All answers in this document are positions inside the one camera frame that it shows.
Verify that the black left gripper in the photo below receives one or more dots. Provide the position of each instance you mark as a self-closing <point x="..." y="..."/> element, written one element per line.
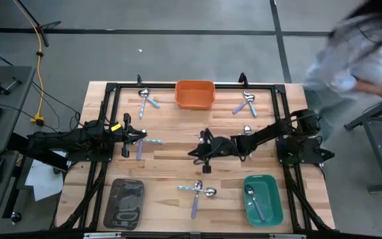
<point x="126" y="132"/>

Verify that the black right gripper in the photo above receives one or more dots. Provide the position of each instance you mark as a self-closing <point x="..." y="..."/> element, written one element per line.
<point x="222" y="147"/>

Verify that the dark grey plastic bin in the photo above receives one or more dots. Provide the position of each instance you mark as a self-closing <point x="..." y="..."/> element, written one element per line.
<point x="124" y="204"/>

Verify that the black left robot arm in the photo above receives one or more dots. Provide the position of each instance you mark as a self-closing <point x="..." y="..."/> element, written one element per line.
<point x="78" y="137"/>

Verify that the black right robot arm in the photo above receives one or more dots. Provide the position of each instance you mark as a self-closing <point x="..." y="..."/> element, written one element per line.
<point x="264" y="132"/>

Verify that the silver metal spoon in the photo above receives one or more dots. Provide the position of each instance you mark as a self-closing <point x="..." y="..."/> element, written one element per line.
<point x="247" y="129"/>

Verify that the orange plastic bin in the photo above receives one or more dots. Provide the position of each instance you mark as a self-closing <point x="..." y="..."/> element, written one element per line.
<point x="194" y="94"/>

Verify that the green plastic bin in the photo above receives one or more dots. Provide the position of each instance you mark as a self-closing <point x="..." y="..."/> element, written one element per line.
<point x="272" y="199"/>

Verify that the black metal beam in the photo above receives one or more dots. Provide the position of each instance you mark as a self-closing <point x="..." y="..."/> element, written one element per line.
<point x="45" y="157"/>

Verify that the white paper sheet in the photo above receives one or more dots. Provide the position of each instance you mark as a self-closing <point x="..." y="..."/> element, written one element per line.
<point x="41" y="186"/>

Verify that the grey desk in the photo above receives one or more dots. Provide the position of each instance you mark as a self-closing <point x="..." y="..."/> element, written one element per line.
<point x="15" y="99"/>

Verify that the black tripod stand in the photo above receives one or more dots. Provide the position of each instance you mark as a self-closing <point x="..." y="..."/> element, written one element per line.
<point x="41" y="28"/>

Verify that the black caster wheel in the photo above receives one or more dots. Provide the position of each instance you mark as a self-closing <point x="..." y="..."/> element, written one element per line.
<point x="15" y="217"/>

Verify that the black metal side table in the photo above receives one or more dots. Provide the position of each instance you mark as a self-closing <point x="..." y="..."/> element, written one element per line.
<point x="373" y="156"/>

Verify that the person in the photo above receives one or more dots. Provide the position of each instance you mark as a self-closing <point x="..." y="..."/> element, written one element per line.
<point x="360" y="56"/>

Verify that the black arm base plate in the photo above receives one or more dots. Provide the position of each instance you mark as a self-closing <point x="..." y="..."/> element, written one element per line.
<point x="91" y="157"/>
<point x="310" y="156"/>

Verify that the black frame clamp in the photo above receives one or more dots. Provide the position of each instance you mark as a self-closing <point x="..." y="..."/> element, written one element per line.
<point x="139" y="80"/>
<point x="243" y="79"/>

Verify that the black metal table frame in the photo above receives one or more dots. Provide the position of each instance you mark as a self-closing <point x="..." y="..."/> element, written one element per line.
<point x="227" y="86"/>

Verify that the silver metal bracket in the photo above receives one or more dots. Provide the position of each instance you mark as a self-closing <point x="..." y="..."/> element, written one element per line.
<point x="101" y="235"/>

